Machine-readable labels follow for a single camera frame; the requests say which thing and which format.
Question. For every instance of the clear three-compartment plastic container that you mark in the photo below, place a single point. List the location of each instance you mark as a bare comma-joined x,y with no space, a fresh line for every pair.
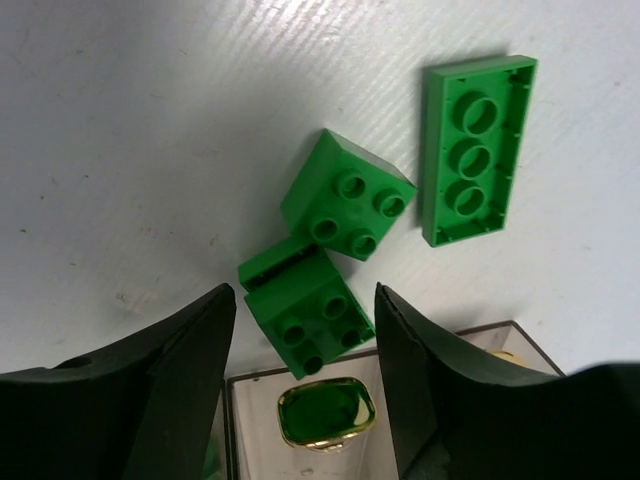
333,425

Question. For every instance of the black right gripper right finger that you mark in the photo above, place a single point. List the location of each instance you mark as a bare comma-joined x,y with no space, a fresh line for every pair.
459,412

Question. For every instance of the green square lego brick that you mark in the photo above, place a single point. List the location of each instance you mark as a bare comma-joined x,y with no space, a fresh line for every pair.
346,198

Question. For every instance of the green stacked lego brick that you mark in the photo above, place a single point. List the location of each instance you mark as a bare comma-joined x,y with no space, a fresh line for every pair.
303,305

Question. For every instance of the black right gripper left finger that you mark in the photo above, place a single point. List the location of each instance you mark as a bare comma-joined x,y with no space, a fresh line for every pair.
139,408

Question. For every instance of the green lego plate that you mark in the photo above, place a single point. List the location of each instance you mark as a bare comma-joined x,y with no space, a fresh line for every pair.
474,121

